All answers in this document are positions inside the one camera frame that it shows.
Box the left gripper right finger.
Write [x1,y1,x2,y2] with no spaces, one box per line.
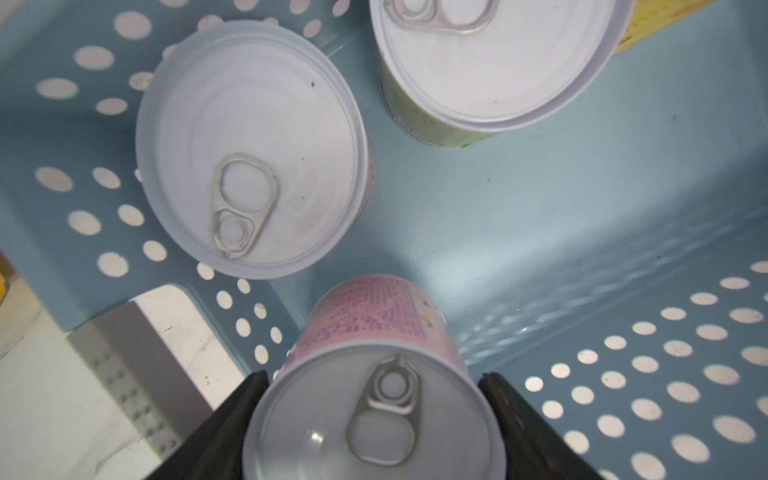
[479,373,601,480]

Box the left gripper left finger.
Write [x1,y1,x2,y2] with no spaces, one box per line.
[148,370,270,479]

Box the pink label can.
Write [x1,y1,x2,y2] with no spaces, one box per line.
[242,274,507,479]
[135,20,374,280]

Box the light blue plastic basket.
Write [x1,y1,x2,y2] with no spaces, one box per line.
[1,1,767,479]

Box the green label can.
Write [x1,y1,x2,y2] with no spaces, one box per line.
[369,0,635,149]

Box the yellow label can front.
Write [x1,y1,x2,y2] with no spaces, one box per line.
[616,0,714,53]

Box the yellow plastic scoop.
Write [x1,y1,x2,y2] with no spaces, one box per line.
[0,273,9,303]

